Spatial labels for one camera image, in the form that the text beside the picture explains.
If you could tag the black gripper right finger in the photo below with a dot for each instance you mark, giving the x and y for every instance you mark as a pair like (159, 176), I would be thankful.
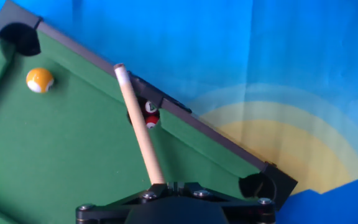
(247, 208)

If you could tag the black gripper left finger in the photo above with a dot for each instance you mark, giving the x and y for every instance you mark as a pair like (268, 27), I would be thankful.
(110, 208)

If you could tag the wooden pool cue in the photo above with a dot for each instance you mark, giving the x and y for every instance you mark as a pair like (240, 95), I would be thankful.
(138, 124)

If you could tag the yellow striped pool ball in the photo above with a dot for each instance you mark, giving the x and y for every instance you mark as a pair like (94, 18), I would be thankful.
(39, 79)

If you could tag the mini green pool table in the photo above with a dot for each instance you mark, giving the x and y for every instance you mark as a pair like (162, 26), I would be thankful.
(57, 155)

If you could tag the red striped pool ball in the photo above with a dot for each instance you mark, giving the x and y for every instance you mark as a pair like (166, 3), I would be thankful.
(152, 120)

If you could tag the blue printed cloth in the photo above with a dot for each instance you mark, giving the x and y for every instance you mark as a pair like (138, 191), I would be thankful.
(197, 37)

